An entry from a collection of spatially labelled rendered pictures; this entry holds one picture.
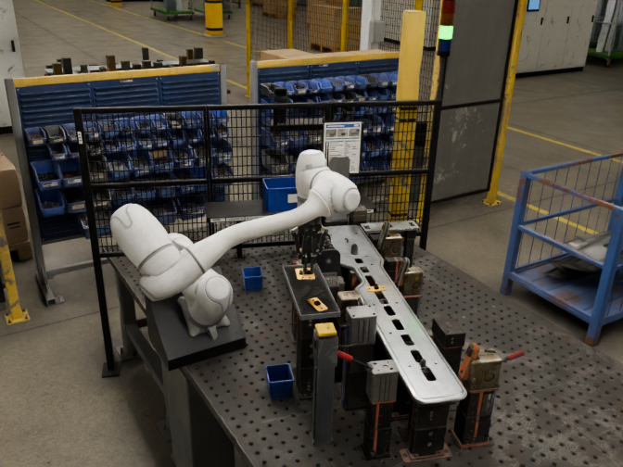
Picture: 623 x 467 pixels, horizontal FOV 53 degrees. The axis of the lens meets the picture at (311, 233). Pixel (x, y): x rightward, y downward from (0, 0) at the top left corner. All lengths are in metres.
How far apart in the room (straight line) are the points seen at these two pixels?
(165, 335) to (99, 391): 1.19
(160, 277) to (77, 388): 1.99
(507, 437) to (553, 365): 0.54
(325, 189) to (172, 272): 0.53
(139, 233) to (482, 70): 4.42
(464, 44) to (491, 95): 0.66
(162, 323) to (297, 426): 0.72
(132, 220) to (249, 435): 0.88
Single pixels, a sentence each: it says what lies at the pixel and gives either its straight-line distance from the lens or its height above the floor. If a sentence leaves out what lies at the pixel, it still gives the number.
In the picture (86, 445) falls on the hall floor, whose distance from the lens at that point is 3.47.
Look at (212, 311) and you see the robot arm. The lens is 2.51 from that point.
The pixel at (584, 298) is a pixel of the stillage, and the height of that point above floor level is 0.16.
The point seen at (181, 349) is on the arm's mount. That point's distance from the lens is 2.65.
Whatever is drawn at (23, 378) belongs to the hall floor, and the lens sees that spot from 4.02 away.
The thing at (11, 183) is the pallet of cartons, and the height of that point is 0.63.
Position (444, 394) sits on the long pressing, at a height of 1.00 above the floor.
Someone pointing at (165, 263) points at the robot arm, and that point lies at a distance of 1.93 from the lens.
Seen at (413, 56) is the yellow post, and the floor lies 1.77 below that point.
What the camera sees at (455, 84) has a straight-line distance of 5.72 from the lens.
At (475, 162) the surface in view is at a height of 0.47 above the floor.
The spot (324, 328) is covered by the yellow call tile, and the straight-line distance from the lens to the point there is 2.04.
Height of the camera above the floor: 2.27
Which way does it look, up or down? 24 degrees down
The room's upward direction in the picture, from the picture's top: 2 degrees clockwise
